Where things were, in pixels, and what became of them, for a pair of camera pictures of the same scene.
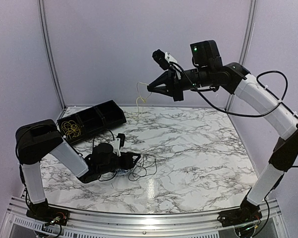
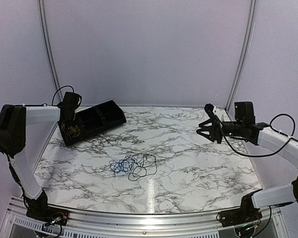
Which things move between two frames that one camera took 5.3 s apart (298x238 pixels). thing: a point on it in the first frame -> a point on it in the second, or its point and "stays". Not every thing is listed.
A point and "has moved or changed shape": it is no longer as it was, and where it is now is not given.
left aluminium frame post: x=43 y=20 stays
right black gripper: x=173 y=89 -> x=214 y=130
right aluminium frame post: x=248 y=32 stays
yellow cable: x=139 y=96 has moved or changed shape
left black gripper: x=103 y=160 -> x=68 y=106
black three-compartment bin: x=95 y=119 stays
